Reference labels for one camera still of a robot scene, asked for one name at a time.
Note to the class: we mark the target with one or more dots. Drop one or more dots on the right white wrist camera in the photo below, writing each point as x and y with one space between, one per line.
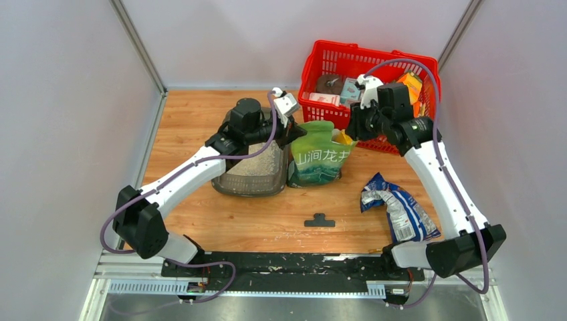
368 86

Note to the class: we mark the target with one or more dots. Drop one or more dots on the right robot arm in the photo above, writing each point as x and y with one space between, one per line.
470 239

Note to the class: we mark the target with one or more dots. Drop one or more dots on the orange box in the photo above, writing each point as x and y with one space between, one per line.
414 84

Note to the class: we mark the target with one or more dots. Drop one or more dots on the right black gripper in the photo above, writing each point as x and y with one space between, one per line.
356 128

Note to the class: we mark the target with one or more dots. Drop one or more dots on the blue crumpled bag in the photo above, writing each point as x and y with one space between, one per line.
406 218

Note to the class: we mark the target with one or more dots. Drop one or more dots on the pink flat box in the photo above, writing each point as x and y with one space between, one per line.
332 99

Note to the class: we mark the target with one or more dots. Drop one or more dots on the aluminium rail frame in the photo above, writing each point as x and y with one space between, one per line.
126 287

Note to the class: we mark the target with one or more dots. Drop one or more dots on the yellow plastic scoop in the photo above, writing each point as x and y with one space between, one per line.
342 138

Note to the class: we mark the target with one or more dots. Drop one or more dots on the red shopping basket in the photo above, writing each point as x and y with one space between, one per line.
348 60

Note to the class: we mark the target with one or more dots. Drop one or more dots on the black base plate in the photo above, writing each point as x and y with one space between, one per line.
291 272

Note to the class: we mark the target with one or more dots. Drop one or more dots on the teal small box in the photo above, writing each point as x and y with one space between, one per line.
350 93

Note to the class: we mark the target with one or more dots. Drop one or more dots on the black bag clip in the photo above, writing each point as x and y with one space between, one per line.
319 220

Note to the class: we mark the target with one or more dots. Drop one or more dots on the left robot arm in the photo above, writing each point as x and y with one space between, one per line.
139 215

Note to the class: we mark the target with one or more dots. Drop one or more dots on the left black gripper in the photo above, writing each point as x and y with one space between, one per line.
289 133

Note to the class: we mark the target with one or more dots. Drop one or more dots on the brown round item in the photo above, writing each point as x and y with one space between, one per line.
329 84

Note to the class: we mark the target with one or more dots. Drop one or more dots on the grey litter box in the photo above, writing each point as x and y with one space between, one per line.
252 175

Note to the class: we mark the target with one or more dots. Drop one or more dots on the green litter bag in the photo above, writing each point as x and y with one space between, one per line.
316 158

